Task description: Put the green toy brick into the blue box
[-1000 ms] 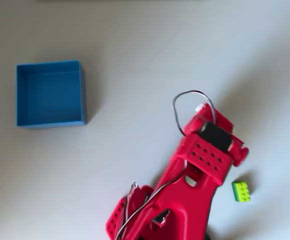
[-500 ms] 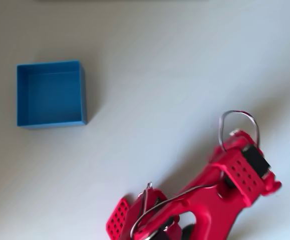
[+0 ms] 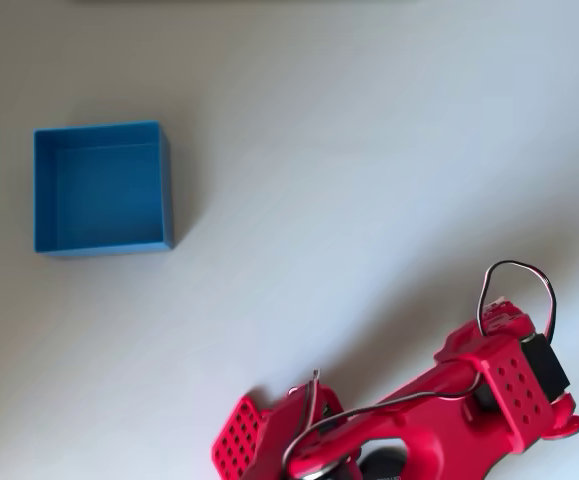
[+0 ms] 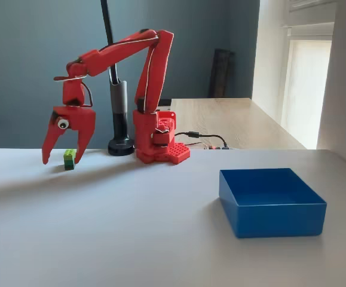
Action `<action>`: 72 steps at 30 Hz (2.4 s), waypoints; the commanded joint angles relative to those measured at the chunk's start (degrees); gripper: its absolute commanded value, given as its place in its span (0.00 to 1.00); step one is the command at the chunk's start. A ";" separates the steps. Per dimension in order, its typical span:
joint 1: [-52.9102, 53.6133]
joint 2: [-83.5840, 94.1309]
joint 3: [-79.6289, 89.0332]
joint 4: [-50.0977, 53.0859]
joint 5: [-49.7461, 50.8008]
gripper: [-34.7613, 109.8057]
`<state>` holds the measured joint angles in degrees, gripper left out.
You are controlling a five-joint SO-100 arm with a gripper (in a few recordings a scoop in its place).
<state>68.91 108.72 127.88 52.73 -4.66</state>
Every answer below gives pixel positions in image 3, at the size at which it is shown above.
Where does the black arm servo cable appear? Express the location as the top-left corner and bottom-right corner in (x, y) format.
(282, 372), (483, 474)

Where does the black round object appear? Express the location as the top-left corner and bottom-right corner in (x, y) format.
(358, 447), (413, 480)

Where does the thin white wire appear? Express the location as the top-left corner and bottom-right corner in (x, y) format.
(308, 368), (323, 431)

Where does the blue box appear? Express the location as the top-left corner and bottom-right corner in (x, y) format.
(32, 120), (176, 260)

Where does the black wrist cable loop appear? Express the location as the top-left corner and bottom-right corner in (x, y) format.
(476, 259), (556, 344)

